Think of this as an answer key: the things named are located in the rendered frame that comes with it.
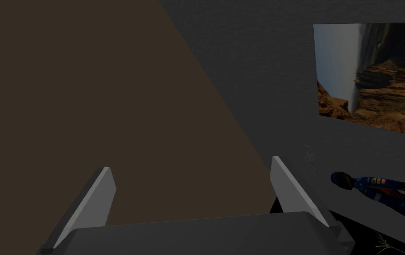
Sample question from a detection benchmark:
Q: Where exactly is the canyon landscape wall picture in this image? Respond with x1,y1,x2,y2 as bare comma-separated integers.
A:
312,23,405,139

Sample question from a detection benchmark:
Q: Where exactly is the blue suited figure wall picture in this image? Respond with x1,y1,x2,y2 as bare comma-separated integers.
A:
330,171,405,222

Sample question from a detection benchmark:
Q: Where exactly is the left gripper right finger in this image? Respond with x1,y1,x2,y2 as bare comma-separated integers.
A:
269,155,342,228

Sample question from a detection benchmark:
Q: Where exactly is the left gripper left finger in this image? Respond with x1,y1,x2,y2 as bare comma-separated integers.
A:
41,166,117,253

